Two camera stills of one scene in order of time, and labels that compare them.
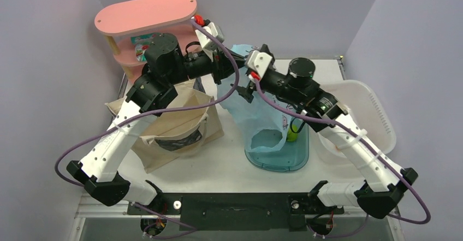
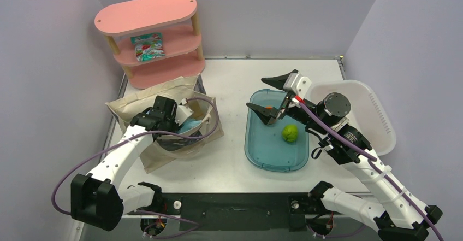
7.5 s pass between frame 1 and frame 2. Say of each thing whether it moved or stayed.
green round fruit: stayed
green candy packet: stayed
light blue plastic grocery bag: moved
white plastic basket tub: stayed
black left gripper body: moved
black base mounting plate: stayed
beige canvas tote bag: stayed
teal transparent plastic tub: stayed
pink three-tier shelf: stayed
